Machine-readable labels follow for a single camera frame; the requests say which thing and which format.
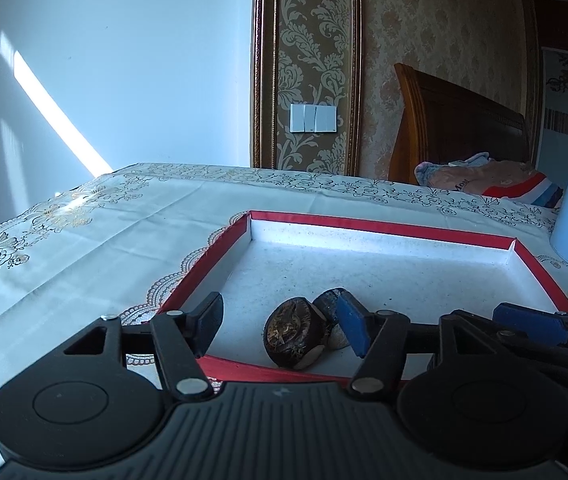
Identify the pink patterned pillow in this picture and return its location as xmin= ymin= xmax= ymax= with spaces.
xmin=414 ymin=152 xmax=564 ymax=208

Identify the white wall switch panel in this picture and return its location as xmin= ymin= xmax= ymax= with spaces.
xmin=289 ymin=103 xmax=338 ymax=133

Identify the patterned wardrobe door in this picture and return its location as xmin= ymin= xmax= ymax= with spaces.
xmin=536 ymin=49 xmax=568 ymax=186

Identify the floral white tablecloth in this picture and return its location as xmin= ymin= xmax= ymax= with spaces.
xmin=0 ymin=161 xmax=568 ymax=480

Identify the red shallow box tray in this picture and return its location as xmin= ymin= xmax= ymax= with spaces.
xmin=162 ymin=210 xmax=568 ymax=382

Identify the round dark brown fruit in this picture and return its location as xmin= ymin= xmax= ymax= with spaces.
xmin=263 ymin=297 xmax=329 ymax=370

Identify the dark wooden wall frame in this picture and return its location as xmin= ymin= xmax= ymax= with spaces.
xmin=250 ymin=0 xmax=363 ymax=176

